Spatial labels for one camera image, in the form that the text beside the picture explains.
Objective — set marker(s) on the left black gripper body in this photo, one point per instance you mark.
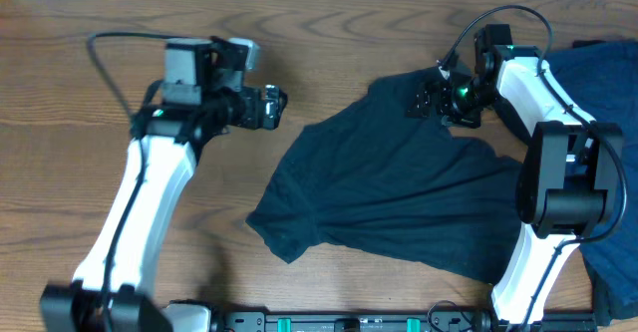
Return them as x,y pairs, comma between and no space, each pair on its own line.
243,111

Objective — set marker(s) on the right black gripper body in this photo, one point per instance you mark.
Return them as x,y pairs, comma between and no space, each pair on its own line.
463,103

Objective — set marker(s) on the dark teal t-shirt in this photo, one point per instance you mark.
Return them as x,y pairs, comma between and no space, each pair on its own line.
374,179

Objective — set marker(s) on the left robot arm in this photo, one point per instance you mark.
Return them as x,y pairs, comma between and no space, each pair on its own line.
200,95

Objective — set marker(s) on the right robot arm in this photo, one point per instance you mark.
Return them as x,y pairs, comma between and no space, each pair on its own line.
570,176

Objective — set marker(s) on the blue garment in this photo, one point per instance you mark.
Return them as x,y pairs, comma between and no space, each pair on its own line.
601,78

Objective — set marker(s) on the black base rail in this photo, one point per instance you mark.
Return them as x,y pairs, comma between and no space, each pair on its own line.
349,323

